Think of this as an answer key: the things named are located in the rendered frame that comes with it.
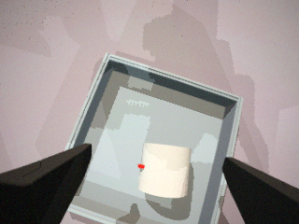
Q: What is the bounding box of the grey rectangular tray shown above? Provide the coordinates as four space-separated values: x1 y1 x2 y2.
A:
65 52 244 224

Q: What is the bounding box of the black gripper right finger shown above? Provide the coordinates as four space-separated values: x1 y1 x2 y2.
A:
222 157 299 224

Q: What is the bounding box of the white cylinder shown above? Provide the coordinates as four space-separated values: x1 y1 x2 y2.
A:
137 143 191 197

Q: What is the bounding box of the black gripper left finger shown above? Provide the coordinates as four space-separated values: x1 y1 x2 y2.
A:
0 143 92 224

